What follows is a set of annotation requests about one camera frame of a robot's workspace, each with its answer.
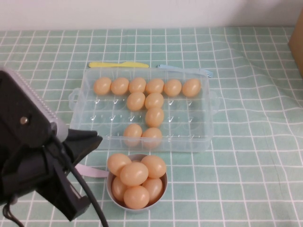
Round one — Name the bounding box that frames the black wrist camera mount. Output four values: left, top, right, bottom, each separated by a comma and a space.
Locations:
0, 70, 57, 152

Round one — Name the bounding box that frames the lilac plastic spoon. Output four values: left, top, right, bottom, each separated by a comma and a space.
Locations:
75, 165, 109, 178

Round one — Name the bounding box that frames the green white checked tablecloth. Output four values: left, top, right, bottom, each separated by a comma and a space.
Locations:
0, 26, 303, 227

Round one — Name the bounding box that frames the yellow plastic knife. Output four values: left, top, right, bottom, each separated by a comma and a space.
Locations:
89, 61, 150, 69

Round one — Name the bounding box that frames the beige plastic egg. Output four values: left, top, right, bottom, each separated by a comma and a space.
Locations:
110, 77, 130, 96
111, 176, 128, 202
142, 127, 163, 148
126, 92, 146, 112
141, 155, 167, 179
182, 78, 202, 97
107, 153, 133, 177
143, 177, 164, 201
123, 123, 143, 147
93, 77, 112, 96
123, 185, 150, 209
119, 162, 149, 186
163, 79, 183, 96
128, 77, 147, 94
144, 107, 165, 128
145, 78, 165, 94
144, 92, 165, 110

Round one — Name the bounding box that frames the thick black cable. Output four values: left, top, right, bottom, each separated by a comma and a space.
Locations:
48, 127, 110, 227

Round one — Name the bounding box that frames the brown cardboard box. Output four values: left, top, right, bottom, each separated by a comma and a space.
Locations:
287, 14, 303, 79

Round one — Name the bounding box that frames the thin black cord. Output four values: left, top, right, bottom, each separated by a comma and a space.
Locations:
1, 201, 22, 227

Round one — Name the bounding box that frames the light blue plastic fork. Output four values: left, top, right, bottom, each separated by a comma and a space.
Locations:
157, 64, 214, 78

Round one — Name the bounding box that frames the clear plastic egg box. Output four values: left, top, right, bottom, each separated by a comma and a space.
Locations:
68, 67, 221, 153

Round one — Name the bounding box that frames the light blue round bowl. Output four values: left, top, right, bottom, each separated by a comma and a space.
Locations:
106, 153, 168, 209

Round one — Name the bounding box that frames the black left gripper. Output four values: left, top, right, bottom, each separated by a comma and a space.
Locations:
0, 129, 104, 222

